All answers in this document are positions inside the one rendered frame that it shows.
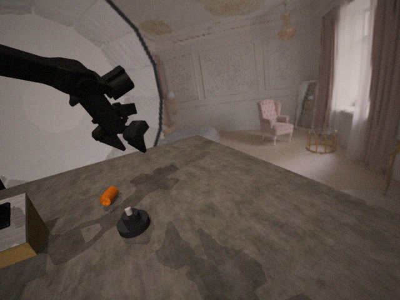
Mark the orange knob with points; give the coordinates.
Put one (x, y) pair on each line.
(109, 195)

